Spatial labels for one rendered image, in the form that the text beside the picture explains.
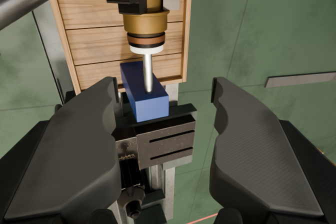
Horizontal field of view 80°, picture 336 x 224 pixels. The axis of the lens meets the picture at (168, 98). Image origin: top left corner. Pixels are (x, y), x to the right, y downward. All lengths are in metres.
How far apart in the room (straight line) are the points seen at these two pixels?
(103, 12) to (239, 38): 1.54
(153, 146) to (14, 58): 1.16
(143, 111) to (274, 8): 1.83
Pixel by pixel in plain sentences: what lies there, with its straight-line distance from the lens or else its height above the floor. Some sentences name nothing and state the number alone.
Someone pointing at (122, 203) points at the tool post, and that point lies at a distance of 0.64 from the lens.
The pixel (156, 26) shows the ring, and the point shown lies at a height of 1.12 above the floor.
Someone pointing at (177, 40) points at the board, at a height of 0.89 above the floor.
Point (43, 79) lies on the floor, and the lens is 1.66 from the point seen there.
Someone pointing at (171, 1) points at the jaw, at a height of 1.11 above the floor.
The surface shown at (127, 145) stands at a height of 1.02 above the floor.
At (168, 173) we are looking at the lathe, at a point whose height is 0.87.
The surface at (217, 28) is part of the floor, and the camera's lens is 1.82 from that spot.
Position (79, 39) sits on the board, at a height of 0.88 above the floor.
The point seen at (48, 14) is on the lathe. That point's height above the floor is 0.54.
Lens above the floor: 1.48
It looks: 52 degrees down
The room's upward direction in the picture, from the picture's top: 146 degrees clockwise
